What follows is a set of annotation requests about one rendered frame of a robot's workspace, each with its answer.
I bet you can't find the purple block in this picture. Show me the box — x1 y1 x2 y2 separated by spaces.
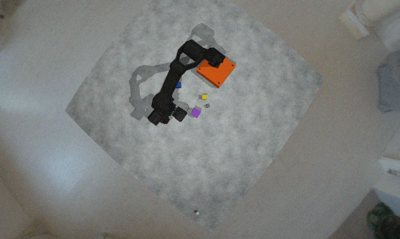
191 108 201 118

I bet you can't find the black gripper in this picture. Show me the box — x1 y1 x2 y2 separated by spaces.
168 102 187 122

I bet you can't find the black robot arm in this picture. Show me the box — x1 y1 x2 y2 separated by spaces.
148 40 225 126

